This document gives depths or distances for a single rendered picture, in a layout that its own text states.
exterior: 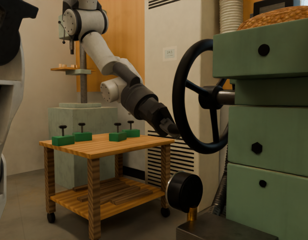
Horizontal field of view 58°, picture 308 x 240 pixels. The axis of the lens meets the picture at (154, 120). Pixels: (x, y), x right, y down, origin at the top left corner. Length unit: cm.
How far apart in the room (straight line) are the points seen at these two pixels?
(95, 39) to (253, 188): 67
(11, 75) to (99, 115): 179
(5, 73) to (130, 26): 210
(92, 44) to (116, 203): 103
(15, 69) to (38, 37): 256
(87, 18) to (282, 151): 72
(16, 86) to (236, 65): 56
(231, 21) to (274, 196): 163
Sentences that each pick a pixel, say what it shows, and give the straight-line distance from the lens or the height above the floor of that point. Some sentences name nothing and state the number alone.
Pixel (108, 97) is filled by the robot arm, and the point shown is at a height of 81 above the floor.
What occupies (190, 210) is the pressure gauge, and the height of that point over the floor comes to 64.
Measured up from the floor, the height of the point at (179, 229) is 62.
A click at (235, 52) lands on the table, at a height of 87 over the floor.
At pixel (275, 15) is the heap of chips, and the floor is 91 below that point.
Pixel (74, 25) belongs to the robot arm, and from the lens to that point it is 93.
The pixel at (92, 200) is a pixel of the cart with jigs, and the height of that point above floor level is 29.
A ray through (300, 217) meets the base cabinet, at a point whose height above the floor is 66.
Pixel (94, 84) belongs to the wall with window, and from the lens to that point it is 321.
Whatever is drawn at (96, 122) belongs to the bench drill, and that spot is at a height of 58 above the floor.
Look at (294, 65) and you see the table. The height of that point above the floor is 85.
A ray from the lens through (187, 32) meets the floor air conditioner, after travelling 199.
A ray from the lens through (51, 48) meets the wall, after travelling 340.
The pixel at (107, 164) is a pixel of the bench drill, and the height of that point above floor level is 18.
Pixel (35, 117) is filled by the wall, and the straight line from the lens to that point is 328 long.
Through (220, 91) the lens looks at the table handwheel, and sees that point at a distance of 70.
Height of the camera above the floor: 81
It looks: 5 degrees down
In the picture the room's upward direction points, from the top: straight up
